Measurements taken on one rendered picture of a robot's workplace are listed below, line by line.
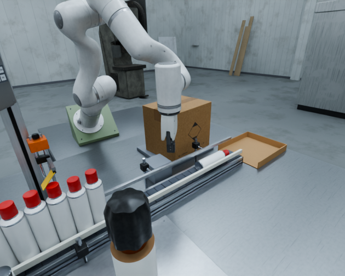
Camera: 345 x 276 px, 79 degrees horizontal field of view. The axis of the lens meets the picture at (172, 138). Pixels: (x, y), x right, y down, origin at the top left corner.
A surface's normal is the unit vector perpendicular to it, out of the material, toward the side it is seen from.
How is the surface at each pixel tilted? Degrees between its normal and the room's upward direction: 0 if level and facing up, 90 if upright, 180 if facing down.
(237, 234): 0
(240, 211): 0
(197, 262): 0
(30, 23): 90
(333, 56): 90
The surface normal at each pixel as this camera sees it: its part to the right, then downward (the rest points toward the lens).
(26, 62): 0.63, 0.32
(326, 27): -0.78, 0.28
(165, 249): -0.03, -0.90
